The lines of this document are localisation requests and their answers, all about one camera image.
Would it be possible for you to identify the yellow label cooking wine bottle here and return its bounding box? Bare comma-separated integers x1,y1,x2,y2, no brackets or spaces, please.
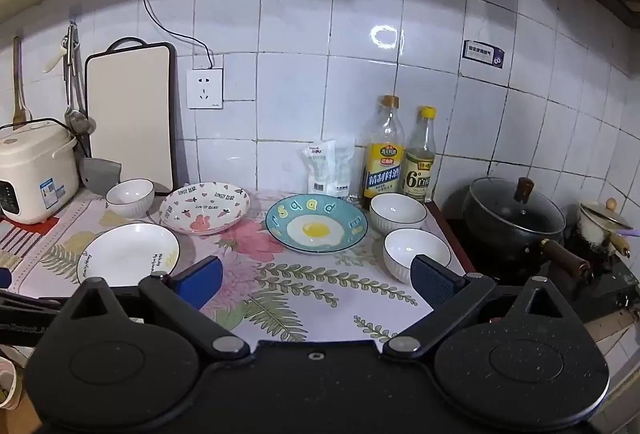
361,95,406,210

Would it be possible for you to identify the striped patchwork cloth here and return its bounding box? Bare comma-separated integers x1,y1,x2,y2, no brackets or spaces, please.
0,219,58,275

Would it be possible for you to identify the wooden spatula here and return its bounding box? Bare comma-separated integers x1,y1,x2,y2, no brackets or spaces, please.
11,36,32,130

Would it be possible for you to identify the black gas stove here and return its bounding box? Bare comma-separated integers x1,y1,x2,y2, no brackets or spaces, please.
442,201,640,315

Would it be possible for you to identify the white cup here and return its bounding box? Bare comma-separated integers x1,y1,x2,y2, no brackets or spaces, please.
0,356,23,410

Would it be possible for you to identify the black lidded pot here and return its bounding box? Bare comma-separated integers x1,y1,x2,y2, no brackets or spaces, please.
462,176,593,282

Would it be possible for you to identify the black power cable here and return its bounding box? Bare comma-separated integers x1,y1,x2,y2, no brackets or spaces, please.
139,0,483,70

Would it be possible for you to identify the white wall socket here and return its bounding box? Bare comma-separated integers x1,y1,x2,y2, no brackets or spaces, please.
186,68,224,110

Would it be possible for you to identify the floral tablecloth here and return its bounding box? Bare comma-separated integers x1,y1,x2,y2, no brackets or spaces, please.
0,186,476,345

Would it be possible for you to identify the metal ladle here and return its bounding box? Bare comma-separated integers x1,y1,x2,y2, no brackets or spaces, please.
64,26,97,136

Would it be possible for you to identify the clear seasoning bag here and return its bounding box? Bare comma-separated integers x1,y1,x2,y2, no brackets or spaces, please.
331,146,357,201
301,140,337,196

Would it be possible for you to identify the white handled peeler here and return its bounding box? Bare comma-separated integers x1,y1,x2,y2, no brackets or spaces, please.
42,26,81,75

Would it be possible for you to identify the small white pot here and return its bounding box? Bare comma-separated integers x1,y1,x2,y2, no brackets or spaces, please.
577,198,632,260

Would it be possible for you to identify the pink printed plate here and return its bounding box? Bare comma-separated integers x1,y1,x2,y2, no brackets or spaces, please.
159,182,251,235

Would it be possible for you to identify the white plate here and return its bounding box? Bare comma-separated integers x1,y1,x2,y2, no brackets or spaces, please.
76,222,181,287

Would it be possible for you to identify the cream rice cooker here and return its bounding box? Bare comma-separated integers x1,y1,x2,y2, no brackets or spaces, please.
0,118,81,225

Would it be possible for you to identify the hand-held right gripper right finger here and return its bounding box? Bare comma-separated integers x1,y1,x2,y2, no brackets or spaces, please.
382,255,571,360

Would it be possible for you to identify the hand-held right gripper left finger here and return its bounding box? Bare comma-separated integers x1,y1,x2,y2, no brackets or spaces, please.
60,256,251,362

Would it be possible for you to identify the yellow cap vinegar bottle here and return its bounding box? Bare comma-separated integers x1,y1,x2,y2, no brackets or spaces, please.
402,106,437,205

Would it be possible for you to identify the blue fried egg plate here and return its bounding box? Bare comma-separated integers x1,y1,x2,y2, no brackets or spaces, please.
265,194,369,255

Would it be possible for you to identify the white ribbed bowl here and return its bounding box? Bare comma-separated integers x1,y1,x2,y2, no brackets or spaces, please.
105,178,156,219
383,228,452,285
369,192,427,237

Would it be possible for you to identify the purple wall sticker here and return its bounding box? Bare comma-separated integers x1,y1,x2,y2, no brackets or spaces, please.
462,39,506,70

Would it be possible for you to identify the white cutting board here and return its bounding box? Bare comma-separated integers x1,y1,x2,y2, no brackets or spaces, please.
84,39,177,195

